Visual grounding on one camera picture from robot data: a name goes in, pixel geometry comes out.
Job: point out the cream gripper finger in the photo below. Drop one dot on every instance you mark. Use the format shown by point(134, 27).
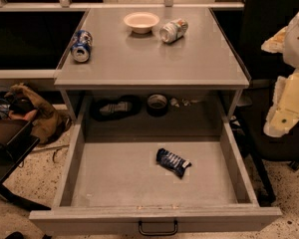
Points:
point(284, 113)
point(275, 44)

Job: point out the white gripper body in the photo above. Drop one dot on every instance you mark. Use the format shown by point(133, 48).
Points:
point(297, 41)

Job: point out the blue rxbar blueberry wrapper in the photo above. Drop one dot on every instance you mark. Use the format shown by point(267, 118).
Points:
point(172, 162)

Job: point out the grey cabinet with counter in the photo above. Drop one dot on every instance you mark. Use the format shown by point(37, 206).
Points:
point(198, 66)

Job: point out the grey open top drawer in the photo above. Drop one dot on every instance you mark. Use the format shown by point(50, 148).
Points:
point(108, 188)

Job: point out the black office chair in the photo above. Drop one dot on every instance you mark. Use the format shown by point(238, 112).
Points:
point(261, 19)

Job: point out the silver soda can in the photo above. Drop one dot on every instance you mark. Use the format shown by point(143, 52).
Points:
point(173, 30)

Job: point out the crumpled white paper scraps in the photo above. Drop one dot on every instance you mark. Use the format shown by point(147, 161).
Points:
point(174, 102)

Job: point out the black tape roll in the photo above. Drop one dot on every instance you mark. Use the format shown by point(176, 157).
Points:
point(157, 105)

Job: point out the white paper bowl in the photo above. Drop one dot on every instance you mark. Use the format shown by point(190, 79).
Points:
point(141, 22)

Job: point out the black and grey shoe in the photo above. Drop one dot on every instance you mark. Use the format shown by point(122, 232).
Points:
point(121, 108)

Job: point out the blue pepsi can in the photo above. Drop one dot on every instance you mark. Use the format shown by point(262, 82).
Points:
point(81, 46)

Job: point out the brown crumpled cloth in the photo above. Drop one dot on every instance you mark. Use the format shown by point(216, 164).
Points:
point(48, 124)

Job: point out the black side table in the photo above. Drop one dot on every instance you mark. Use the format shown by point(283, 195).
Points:
point(16, 142)

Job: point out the black metal drawer handle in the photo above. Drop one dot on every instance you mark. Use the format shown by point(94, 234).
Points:
point(158, 228)

